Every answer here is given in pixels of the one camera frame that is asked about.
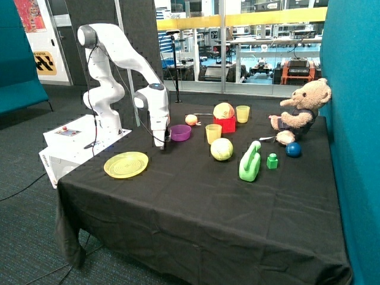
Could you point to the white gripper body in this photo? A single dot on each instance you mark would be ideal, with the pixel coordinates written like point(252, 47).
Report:
point(160, 129)

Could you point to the purple plastic bowl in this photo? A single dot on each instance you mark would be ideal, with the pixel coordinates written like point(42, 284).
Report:
point(180, 133)

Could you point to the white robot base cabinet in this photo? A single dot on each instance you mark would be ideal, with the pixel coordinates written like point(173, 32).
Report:
point(74, 143)

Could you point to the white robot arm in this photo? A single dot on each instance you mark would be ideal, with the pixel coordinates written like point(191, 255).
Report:
point(105, 44)

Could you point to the peach toy fruit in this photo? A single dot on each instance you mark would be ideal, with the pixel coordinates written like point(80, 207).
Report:
point(191, 120)

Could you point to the yellow plastic plate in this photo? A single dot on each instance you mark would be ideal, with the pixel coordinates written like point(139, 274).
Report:
point(126, 165)

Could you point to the yellow cup near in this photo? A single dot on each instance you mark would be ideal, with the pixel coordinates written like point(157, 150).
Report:
point(213, 132)

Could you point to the yellow cup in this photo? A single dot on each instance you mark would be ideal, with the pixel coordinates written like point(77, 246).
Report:
point(213, 132)
point(242, 113)

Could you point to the yellow softball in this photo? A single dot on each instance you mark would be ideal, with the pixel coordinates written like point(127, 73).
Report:
point(221, 149)

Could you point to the yellow red soft ball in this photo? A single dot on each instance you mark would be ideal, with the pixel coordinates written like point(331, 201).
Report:
point(223, 111)

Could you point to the red box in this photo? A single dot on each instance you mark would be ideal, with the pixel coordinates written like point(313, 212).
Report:
point(227, 125)

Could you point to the yellow cup far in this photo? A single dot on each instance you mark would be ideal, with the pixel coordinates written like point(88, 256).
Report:
point(242, 113)

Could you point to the black tablecloth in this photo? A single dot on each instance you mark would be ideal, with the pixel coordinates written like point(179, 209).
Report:
point(191, 216)

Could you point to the green toy watering can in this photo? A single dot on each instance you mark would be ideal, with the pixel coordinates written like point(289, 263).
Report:
point(250, 162)

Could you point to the white spoon by bear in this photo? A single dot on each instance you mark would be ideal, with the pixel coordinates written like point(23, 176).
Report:
point(267, 138)

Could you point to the green toy block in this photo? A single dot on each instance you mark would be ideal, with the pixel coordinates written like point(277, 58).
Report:
point(272, 161)

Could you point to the blue ball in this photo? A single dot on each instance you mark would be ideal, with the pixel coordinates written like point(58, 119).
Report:
point(293, 150)

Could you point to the yellow black sign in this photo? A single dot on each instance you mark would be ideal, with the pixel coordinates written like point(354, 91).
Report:
point(45, 64)

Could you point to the teal sofa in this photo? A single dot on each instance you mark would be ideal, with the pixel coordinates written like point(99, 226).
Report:
point(20, 85)

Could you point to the brown teddy bear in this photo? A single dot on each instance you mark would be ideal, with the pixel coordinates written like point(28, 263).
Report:
point(306, 102)

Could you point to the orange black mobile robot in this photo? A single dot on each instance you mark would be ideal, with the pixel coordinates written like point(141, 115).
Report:
point(297, 71)

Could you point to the red poster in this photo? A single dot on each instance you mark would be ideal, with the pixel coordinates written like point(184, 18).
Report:
point(30, 15)

